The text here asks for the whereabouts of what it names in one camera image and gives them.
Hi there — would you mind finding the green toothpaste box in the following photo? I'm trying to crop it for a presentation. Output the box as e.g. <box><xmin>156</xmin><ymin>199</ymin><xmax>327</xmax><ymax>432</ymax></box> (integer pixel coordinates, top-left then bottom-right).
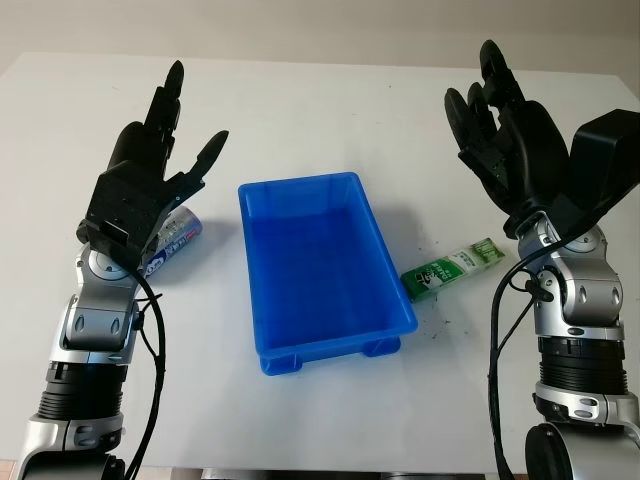
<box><xmin>399</xmin><ymin>238</ymin><xmax>507</xmax><ymax>304</ymax></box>

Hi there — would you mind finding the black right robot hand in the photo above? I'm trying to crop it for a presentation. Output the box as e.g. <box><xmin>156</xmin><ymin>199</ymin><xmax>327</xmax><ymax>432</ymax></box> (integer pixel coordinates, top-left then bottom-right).
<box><xmin>443</xmin><ymin>38</ymin><xmax>574</xmax><ymax>239</ymax></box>

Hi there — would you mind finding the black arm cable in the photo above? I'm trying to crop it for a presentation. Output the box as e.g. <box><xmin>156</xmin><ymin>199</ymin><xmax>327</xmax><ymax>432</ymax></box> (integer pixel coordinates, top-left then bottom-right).
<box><xmin>486</xmin><ymin>233</ymin><xmax>569</xmax><ymax>480</ymax></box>
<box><xmin>123</xmin><ymin>267</ymin><xmax>167</xmax><ymax>480</ymax></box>

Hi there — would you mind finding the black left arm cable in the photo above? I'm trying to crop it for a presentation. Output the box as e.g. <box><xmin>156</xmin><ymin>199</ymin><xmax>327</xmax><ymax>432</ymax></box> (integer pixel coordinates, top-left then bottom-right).
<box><xmin>123</xmin><ymin>267</ymin><xmax>167</xmax><ymax>480</ymax></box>

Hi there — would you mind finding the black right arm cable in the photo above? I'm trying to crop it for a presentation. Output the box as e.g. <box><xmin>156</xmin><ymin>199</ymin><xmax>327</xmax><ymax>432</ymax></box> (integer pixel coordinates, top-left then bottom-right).
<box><xmin>486</xmin><ymin>233</ymin><xmax>569</xmax><ymax>480</ymax></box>

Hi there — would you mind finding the blue plastic tray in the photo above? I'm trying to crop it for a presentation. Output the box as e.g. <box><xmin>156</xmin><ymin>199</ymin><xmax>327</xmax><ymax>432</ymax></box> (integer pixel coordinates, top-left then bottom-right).
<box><xmin>237</xmin><ymin>171</ymin><xmax>419</xmax><ymax>377</ymax></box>

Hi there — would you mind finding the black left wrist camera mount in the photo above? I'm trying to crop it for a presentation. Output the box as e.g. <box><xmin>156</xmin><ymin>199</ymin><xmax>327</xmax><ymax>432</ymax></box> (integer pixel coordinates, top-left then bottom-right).
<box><xmin>76</xmin><ymin>162</ymin><xmax>207</xmax><ymax>269</ymax></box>

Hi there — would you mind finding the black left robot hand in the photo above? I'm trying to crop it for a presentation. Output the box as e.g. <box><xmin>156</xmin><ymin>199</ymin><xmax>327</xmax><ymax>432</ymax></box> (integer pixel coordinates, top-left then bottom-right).
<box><xmin>106</xmin><ymin>59</ymin><xmax>231</xmax><ymax>180</ymax></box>

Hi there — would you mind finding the blue silver toothpaste box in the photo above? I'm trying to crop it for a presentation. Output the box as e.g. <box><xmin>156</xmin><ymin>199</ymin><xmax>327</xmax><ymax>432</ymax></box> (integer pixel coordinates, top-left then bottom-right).
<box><xmin>141</xmin><ymin>204</ymin><xmax>204</xmax><ymax>280</ymax></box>

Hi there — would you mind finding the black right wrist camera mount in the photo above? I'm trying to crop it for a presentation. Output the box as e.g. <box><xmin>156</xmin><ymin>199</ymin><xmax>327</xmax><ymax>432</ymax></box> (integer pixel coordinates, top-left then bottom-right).
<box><xmin>548</xmin><ymin>108</ymin><xmax>640</xmax><ymax>242</ymax></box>

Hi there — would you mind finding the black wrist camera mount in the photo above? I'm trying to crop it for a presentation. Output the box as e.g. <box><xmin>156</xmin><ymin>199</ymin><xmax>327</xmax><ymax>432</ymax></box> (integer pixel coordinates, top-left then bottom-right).
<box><xmin>548</xmin><ymin>108</ymin><xmax>640</xmax><ymax>242</ymax></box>
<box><xmin>76</xmin><ymin>162</ymin><xmax>207</xmax><ymax>269</ymax></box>

